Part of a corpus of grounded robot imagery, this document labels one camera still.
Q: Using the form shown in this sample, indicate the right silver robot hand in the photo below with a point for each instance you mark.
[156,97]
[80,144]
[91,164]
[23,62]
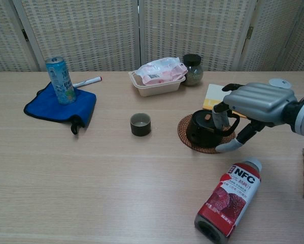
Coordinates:
[261,101]

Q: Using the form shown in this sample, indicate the black teapot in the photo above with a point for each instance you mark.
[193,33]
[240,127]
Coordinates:
[200,129]

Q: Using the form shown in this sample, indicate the white round lid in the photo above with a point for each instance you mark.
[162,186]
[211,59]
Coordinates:
[281,81]

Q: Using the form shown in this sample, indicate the brown round woven coaster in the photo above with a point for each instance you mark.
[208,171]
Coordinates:
[184,137]

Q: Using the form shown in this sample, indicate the white yellow Lexicon book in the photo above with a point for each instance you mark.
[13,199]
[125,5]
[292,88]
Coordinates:
[212,96]

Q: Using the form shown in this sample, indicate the glass jar black lid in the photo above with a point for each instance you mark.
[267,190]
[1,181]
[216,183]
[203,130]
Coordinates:
[193,76]

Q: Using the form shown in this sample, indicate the red NFC juice bottle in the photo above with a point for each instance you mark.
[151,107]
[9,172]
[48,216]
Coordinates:
[228,198]

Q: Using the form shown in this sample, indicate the pink white snack packet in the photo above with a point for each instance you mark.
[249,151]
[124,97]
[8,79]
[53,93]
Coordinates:
[162,71]

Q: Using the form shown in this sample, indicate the beige takeaway food tray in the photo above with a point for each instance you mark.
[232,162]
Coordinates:
[156,90]

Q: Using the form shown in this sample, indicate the dark green ceramic teacup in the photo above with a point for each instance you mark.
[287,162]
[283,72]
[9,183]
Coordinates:
[140,129]

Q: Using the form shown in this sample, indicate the white marker pen red cap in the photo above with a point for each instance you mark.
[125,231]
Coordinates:
[90,80]

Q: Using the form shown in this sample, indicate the woven folding screen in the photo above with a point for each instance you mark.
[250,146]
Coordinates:
[85,30]

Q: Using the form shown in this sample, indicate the light blue drink can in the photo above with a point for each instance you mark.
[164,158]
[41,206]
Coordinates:
[63,86]

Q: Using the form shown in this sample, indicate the blue microfiber cloth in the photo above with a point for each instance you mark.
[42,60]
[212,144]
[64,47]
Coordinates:
[45,109]

